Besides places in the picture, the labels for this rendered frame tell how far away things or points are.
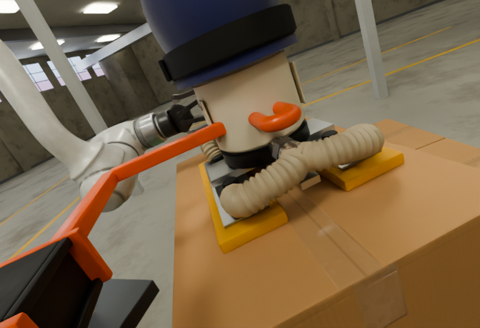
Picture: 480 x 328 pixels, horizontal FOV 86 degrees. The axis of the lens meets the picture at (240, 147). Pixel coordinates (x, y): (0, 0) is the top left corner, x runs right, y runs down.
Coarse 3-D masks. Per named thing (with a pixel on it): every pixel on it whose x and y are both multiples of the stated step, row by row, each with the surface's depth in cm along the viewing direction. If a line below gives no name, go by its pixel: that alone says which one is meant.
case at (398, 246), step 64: (192, 192) 55; (320, 192) 38; (384, 192) 33; (448, 192) 29; (192, 256) 36; (256, 256) 31; (320, 256) 28; (384, 256) 25; (448, 256) 26; (192, 320) 27; (256, 320) 24; (320, 320) 24; (384, 320) 26; (448, 320) 28
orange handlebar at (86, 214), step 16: (256, 112) 38; (288, 112) 32; (208, 128) 41; (224, 128) 41; (272, 128) 33; (176, 144) 40; (192, 144) 41; (144, 160) 40; (160, 160) 40; (112, 176) 38; (128, 176) 40; (96, 192) 32; (112, 192) 36; (80, 208) 28; (96, 208) 30; (64, 224) 25; (80, 224) 25
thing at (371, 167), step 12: (324, 132) 45; (336, 132) 44; (372, 156) 38; (384, 156) 37; (396, 156) 36; (336, 168) 39; (348, 168) 38; (360, 168) 37; (372, 168) 36; (384, 168) 36; (336, 180) 37; (348, 180) 35; (360, 180) 36
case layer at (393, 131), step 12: (384, 120) 145; (384, 132) 132; (396, 132) 127; (408, 132) 123; (420, 132) 119; (408, 144) 114; (420, 144) 110; (432, 144) 107; (444, 144) 104; (456, 144) 101; (444, 156) 97; (456, 156) 95; (468, 156) 93
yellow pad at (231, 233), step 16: (208, 176) 54; (240, 176) 48; (208, 192) 48; (272, 208) 36; (224, 224) 36; (240, 224) 35; (256, 224) 34; (272, 224) 34; (224, 240) 33; (240, 240) 34
